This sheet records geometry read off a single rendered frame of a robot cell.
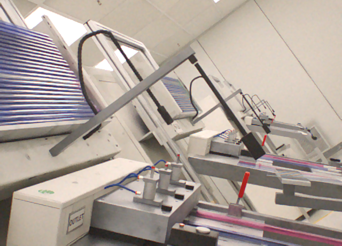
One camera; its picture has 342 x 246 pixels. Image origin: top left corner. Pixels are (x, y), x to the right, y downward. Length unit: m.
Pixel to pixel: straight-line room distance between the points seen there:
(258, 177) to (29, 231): 1.29
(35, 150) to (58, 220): 0.19
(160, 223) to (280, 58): 7.84
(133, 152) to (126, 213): 1.18
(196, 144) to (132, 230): 1.33
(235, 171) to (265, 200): 3.64
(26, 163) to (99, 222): 0.16
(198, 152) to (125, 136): 0.34
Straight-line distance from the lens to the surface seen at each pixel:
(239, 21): 8.70
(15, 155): 0.83
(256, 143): 0.83
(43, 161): 0.89
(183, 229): 0.81
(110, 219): 0.85
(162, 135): 1.93
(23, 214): 0.77
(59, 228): 0.75
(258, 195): 5.55
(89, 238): 0.85
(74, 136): 0.90
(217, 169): 1.94
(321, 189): 1.94
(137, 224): 0.84
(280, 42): 8.62
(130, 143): 2.01
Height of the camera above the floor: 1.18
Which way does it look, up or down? 6 degrees up
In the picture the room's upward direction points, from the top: 34 degrees counter-clockwise
